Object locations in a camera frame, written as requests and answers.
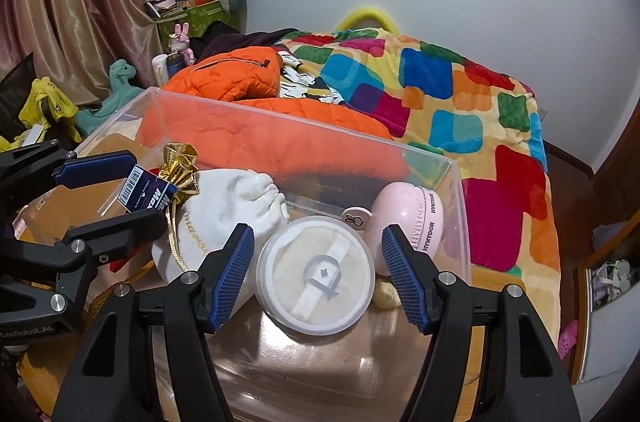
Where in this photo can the white wall outlet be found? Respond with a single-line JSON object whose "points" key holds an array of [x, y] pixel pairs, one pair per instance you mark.
{"points": [[542, 113]]}

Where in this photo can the colourful patchwork blanket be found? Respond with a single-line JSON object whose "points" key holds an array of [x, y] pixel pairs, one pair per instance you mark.
{"points": [[450, 102]]}

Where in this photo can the gold ribbon bow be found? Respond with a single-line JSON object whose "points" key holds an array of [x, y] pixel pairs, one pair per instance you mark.
{"points": [[180, 167]]}

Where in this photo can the pink bunny toy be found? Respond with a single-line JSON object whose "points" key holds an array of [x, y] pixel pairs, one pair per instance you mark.
{"points": [[181, 45]]}

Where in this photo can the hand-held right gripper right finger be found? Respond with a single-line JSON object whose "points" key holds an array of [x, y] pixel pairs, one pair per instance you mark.
{"points": [[405, 277]]}

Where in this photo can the pink striped curtain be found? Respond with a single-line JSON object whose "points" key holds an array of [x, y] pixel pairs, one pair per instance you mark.
{"points": [[75, 2]]}

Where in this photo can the blue card packet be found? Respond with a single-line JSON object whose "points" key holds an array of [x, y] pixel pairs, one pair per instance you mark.
{"points": [[150, 192]]}

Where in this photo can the white sandals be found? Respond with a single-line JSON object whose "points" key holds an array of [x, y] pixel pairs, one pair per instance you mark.
{"points": [[612, 282]]}

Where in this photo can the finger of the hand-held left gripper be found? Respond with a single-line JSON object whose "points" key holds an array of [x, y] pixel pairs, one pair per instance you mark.
{"points": [[95, 169], [120, 229]]}

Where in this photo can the white cabinet with stickers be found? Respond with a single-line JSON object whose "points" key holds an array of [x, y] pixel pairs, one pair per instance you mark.
{"points": [[615, 342]]}

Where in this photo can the pink round case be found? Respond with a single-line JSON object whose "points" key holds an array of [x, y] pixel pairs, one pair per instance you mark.
{"points": [[400, 212]]}

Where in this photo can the wooden wardrobe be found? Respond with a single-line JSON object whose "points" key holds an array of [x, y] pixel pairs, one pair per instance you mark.
{"points": [[607, 247]]}

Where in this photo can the pink clog shoe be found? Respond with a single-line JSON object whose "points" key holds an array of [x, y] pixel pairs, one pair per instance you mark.
{"points": [[568, 339]]}

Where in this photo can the dark cloth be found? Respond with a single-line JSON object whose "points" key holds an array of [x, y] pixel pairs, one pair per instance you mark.
{"points": [[235, 42]]}

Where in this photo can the green patterned box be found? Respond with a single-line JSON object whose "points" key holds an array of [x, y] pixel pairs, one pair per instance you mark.
{"points": [[190, 20]]}

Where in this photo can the orange padded jacket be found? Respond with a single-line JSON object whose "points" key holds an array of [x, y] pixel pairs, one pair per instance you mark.
{"points": [[225, 72]]}

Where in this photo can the clear plastic storage box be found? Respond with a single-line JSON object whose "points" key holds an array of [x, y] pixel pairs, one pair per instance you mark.
{"points": [[325, 367]]}

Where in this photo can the green dinosaur toy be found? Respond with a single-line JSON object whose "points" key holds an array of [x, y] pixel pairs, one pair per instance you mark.
{"points": [[120, 75]]}

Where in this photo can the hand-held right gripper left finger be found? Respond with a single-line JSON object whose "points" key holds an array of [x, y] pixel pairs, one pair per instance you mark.
{"points": [[230, 277]]}

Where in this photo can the black and white printed cloth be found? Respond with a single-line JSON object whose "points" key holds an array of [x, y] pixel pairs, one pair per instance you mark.
{"points": [[305, 80]]}

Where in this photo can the cream seashell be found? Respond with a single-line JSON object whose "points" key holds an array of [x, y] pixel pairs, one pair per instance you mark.
{"points": [[385, 297]]}

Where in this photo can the white round powder puff container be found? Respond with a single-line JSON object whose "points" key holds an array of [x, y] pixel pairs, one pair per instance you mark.
{"points": [[315, 277]]}

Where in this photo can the dark panel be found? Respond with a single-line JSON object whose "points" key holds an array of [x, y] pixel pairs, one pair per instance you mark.
{"points": [[17, 97]]}

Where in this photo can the yellow cloth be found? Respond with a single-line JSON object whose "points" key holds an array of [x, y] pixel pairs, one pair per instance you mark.
{"points": [[45, 97]]}

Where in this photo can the wooden desktop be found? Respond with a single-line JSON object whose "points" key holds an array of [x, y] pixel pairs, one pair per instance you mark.
{"points": [[495, 277]]}

